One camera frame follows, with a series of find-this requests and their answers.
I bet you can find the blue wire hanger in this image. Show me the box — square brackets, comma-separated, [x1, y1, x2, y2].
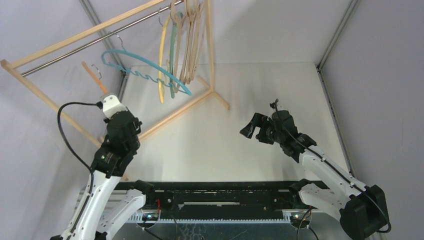
[100, 31, 193, 97]

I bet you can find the beige plastic hanger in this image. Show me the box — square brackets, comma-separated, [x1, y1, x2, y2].
[184, 0, 200, 85]
[179, 0, 195, 85]
[169, 0, 185, 78]
[188, 0, 205, 83]

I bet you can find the green wavy wire hanger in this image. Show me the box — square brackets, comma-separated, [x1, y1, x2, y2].
[168, 11, 185, 100]

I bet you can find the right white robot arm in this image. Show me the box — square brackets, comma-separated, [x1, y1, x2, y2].
[239, 110, 393, 240]

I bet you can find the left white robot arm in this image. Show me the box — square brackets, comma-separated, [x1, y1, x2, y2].
[52, 109, 157, 240]

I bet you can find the metal hanging rod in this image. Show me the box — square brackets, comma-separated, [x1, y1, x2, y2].
[12, 0, 184, 77]

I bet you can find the right black camera cable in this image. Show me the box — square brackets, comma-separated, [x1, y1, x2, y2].
[269, 98, 392, 234]

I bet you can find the black camera cable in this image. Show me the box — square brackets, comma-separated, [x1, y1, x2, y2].
[269, 98, 392, 234]
[56, 101, 104, 196]

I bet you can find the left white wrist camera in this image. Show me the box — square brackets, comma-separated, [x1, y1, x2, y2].
[100, 93, 128, 119]

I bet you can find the left black camera cable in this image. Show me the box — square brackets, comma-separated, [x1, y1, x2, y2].
[56, 101, 104, 196]

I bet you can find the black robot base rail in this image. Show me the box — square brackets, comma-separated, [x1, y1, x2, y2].
[141, 180, 309, 222]

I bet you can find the wooden clothes rack frame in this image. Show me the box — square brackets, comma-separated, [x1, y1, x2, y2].
[0, 0, 230, 140]

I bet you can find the right aluminium frame post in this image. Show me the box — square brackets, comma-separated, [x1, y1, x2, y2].
[315, 0, 362, 175]

